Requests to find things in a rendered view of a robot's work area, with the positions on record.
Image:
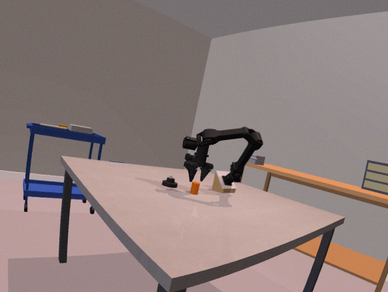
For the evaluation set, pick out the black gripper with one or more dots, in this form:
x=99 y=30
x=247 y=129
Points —
x=200 y=161

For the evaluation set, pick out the orange ribbed knob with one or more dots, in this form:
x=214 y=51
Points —
x=195 y=188

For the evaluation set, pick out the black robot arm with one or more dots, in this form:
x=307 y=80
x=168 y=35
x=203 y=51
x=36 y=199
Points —
x=212 y=136

